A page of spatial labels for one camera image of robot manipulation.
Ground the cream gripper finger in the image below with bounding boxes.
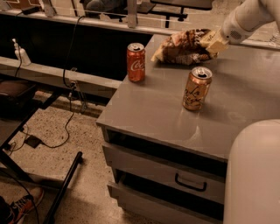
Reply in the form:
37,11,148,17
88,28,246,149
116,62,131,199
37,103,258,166
206,38,228,53
199,30,220,47

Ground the grey lower drawer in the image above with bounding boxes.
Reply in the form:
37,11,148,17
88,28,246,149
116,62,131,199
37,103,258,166
108,181,222,224

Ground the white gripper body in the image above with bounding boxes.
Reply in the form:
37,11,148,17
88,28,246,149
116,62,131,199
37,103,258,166
220,8,254,44

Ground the metal railing post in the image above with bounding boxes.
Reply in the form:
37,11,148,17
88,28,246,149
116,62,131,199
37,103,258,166
127,0,137,28

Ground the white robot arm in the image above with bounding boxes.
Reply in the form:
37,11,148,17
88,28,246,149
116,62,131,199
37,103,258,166
202,0,280,224

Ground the black drawer handle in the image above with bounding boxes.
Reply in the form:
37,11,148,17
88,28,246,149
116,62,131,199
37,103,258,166
174,173,207,192

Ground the grey drawer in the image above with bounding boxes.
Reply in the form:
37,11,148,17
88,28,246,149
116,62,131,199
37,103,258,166
108,181,222,224
102,143,225,204

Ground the brown chip bag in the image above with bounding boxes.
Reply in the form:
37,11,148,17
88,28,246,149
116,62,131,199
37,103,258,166
151,29,218,66

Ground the black desk frame leg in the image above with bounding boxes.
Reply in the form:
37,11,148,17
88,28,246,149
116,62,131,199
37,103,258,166
43,151,83,224

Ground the black power adapter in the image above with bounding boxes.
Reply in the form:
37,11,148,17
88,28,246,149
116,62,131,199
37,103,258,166
24,136,42,149

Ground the orange sneaker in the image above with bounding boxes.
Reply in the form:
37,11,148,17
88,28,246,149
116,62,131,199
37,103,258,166
8,187,45,224

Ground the grey upper drawer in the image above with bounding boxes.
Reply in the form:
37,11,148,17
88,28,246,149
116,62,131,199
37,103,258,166
102,143,225,204

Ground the orange sparkling water can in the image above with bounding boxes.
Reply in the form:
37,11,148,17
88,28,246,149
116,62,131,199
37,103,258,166
183,66,213,111

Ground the red cola can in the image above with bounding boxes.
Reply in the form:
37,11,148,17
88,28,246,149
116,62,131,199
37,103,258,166
127,43,145,82

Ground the white spray bottle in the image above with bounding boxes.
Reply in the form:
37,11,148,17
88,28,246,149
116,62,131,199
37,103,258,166
12,39,31,67

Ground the black power cable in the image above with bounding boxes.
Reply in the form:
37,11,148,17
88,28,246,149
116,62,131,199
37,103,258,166
40,16,86,150

